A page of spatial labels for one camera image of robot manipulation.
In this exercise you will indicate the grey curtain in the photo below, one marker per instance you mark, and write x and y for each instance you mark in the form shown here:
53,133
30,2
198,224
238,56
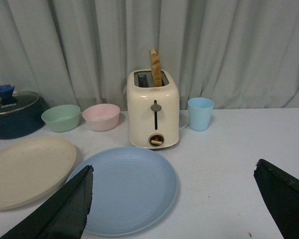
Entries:
238,53

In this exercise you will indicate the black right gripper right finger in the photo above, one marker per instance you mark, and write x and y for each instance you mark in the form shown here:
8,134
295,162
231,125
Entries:
280,192

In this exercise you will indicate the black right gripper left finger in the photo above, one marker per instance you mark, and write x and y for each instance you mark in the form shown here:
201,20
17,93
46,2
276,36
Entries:
63,215

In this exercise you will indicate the dark blue pot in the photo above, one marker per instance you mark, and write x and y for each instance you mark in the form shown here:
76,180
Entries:
23,122

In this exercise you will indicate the blue plate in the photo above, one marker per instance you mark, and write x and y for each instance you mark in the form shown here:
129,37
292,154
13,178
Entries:
132,189

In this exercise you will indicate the toast slice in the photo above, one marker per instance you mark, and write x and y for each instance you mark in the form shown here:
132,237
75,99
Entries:
155,67

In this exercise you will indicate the light blue cup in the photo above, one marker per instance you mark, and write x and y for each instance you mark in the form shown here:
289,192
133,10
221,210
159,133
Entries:
199,111

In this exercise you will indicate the green bowl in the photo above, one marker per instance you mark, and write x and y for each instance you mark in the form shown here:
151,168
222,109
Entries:
62,118

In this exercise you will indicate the cream toaster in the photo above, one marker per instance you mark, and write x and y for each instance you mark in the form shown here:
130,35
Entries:
153,111

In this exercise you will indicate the beige plate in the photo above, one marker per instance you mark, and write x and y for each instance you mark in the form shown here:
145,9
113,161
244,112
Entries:
33,168

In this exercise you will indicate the pink bowl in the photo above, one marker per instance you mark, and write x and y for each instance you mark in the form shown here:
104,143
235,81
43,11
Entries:
102,117

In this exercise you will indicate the glass pot lid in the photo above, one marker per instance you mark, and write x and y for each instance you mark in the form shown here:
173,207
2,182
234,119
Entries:
11,101

